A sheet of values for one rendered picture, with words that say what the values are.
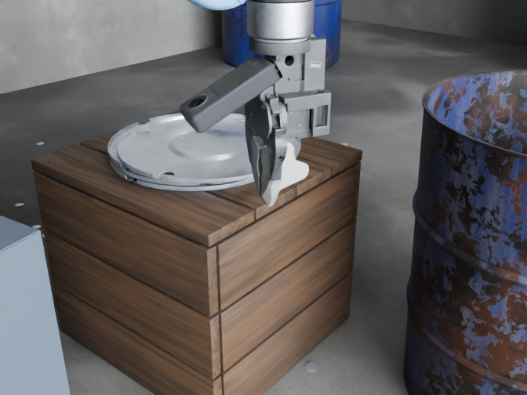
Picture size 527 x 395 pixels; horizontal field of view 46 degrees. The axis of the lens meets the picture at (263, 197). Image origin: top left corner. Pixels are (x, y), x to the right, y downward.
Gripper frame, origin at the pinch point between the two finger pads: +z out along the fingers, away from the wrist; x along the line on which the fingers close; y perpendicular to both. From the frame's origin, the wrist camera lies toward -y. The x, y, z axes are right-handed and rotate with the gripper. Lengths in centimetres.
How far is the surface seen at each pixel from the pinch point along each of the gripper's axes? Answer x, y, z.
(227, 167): 13.7, 0.5, 1.3
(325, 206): 12.3, 16.8, 10.6
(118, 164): 23.2, -13.5, 2.0
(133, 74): 212, 33, 39
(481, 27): 206, 230, 32
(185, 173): 14.1, -5.8, 1.3
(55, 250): 33.5, -23.9, 20.0
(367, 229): 46, 49, 39
